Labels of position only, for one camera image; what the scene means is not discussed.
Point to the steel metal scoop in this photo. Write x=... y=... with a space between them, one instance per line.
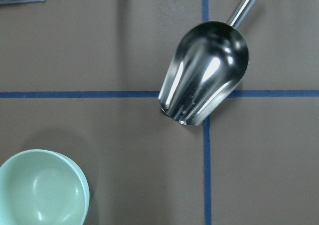
x=209 y=63

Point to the mint green bowl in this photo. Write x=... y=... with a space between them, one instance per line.
x=41 y=187

